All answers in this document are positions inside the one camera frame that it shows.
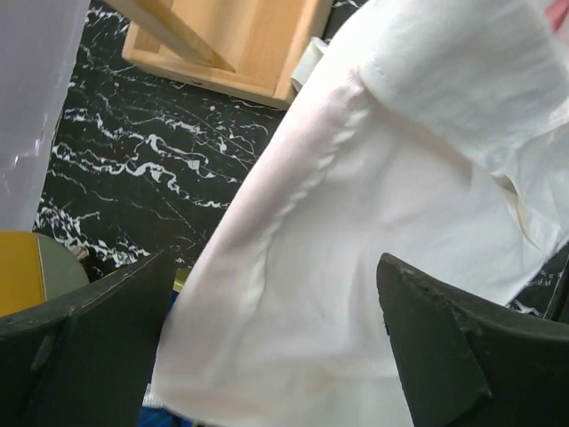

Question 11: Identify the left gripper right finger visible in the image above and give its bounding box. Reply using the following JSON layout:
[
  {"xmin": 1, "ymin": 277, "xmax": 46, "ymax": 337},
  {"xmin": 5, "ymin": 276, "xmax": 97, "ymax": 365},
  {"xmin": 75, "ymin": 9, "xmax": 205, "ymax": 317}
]
[{"xmin": 376, "ymin": 254, "xmax": 568, "ymax": 426}]

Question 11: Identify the olive green laundry basket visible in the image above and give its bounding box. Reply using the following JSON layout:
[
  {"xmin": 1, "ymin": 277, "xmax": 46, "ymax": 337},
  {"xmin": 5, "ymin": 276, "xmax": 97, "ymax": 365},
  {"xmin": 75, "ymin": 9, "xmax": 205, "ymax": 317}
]
[{"xmin": 172, "ymin": 268, "xmax": 191, "ymax": 294}]

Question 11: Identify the white shirt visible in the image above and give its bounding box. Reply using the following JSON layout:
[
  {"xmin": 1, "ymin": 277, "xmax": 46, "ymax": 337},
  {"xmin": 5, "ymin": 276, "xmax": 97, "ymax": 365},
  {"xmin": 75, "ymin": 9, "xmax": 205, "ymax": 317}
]
[{"xmin": 151, "ymin": 1, "xmax": 568, "ymax": 426}]

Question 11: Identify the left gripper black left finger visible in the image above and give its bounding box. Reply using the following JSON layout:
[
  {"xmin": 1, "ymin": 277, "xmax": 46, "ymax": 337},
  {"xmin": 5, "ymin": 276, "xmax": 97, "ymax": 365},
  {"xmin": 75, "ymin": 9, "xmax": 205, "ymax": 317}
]
[{"xmin": 1, "ymin": 251, "xmax": 174, "ymax": 426}]

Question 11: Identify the blue garment in basket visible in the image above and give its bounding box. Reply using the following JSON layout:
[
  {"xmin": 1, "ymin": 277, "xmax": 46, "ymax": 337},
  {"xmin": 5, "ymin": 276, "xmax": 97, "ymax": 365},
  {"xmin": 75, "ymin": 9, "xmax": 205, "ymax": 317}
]
[{"xmin": 137, "ymin": 385, "xmax": 199, "ymax": 427}]

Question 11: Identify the wooden clothes rack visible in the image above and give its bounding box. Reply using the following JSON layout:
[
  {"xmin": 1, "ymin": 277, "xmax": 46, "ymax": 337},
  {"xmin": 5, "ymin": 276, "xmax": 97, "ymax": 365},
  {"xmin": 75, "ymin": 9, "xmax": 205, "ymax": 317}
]
[{"xmin": 108, "ymin": 0, "xmax": 333, "ymax": 109}]

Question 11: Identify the round pastel drawer cabinet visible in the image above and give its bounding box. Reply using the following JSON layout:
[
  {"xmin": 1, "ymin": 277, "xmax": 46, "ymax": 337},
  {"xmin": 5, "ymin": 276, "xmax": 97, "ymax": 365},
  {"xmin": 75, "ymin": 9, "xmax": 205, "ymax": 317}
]
[{"xmin": 0, "ymin": 230, "xmax": 90, "ymax": 316}]

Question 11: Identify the pink hanger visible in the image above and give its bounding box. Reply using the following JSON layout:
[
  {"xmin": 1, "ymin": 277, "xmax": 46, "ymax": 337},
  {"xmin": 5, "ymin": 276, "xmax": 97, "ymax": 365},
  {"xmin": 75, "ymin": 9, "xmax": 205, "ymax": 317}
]
[{"xmin": 545, "ymin": 0, "xmax": 569, "ymax": 32}]

